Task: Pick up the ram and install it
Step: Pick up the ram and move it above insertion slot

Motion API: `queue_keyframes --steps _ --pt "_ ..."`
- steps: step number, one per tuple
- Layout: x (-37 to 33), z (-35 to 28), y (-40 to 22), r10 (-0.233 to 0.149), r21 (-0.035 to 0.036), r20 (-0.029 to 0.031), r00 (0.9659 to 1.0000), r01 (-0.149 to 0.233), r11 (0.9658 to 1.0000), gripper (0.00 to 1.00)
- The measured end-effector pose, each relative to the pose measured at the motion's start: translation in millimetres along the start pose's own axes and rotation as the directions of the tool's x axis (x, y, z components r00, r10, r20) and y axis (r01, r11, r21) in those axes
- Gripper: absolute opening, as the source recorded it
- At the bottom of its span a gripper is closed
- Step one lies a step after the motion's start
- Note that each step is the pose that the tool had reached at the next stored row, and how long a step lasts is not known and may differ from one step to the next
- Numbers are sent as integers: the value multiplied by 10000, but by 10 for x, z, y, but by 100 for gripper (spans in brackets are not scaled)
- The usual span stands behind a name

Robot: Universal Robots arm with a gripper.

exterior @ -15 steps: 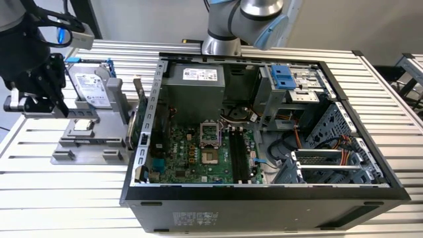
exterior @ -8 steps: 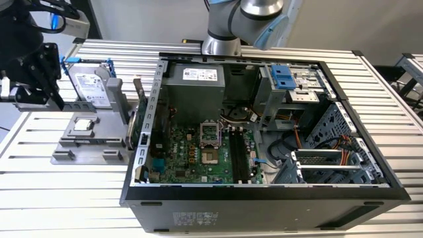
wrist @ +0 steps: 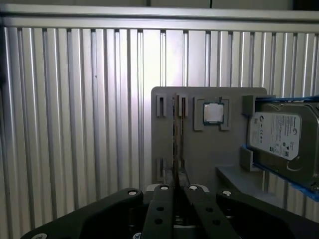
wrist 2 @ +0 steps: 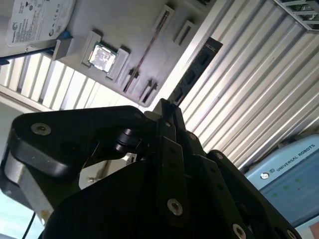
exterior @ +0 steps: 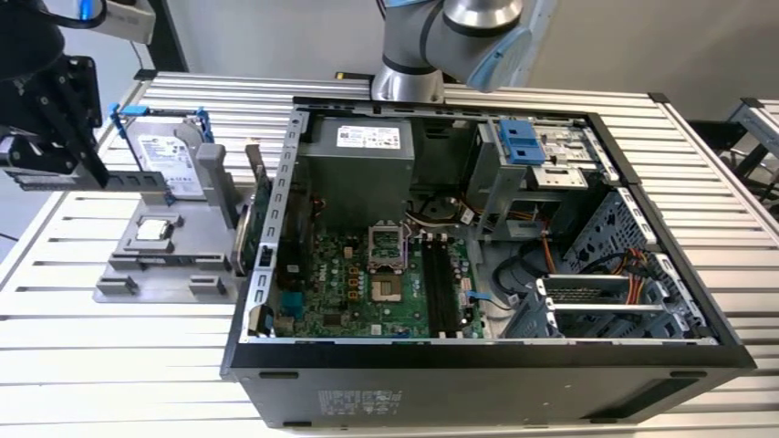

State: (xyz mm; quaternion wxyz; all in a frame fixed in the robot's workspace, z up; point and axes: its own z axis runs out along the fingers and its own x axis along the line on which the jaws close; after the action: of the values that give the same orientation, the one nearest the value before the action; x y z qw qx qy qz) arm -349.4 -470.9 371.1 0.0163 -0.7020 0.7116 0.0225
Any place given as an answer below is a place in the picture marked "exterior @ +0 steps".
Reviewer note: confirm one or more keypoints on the metal disk bay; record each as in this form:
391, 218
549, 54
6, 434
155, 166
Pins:
602, 308

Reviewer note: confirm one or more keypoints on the black RAM slot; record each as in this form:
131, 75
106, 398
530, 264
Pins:
449, 292
433, 292

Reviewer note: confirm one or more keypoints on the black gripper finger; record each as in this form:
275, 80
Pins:
43, 155
86, 100

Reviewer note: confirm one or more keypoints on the hard disk in blue carrier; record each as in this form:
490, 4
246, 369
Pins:
165, 159

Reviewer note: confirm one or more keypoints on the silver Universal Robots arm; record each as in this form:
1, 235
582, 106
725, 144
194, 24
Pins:
402, 45

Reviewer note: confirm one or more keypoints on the thin metal locking lever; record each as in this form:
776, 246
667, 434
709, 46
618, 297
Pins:
405, 251

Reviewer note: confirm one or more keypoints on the blue drive bay latch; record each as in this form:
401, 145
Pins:
518, 141

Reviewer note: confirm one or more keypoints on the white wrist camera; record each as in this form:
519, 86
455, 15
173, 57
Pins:
131, 23

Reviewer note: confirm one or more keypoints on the green motherboard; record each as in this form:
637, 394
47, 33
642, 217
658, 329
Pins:
341, 315

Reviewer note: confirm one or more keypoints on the teal expansion slot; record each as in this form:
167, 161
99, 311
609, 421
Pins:
293, 305

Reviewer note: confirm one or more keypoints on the aluminium frame cart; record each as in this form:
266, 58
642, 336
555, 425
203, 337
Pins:
752, 111

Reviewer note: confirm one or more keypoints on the silver CPU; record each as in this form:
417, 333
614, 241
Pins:
153, 229

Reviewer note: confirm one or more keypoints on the black round speaker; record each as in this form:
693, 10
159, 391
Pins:
441, 210

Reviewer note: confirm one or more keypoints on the black open PC case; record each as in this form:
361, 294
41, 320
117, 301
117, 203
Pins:
487, 392

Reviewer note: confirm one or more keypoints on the grey plastic parts rack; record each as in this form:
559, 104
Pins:
165, 292

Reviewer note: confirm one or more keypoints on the green graphics card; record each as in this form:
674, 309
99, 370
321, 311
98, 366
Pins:
261, 205

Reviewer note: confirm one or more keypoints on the metal drive cage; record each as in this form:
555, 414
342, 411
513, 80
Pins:
561, 178

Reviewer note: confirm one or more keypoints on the grey Dell power supply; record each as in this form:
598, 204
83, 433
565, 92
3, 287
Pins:
359, 182

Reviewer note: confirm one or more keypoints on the black upright post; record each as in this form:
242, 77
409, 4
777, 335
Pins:
174, 45

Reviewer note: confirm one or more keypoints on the CPU socket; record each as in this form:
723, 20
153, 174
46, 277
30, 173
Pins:
386, 289

